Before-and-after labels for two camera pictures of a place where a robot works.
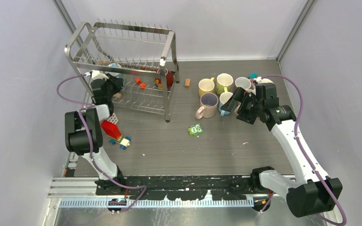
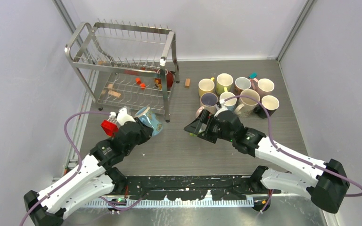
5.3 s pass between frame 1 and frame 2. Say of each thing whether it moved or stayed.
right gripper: moved
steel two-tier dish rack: stayed
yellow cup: stayed
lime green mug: stayed
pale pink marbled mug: stayed
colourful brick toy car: stayed
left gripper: moved
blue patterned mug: moved
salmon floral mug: stayed
